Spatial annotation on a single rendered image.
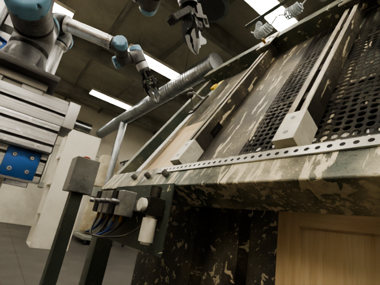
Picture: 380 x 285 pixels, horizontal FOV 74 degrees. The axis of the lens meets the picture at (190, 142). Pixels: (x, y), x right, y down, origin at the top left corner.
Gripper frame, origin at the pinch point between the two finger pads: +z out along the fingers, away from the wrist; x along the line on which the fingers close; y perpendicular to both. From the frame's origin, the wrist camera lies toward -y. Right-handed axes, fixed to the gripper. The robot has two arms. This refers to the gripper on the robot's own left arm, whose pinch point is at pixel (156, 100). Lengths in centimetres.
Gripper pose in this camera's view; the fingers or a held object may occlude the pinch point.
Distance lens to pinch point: 165.3
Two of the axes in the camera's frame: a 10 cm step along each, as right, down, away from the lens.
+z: 4.0, 9.1, 1.0
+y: 3.8, -0.6, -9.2
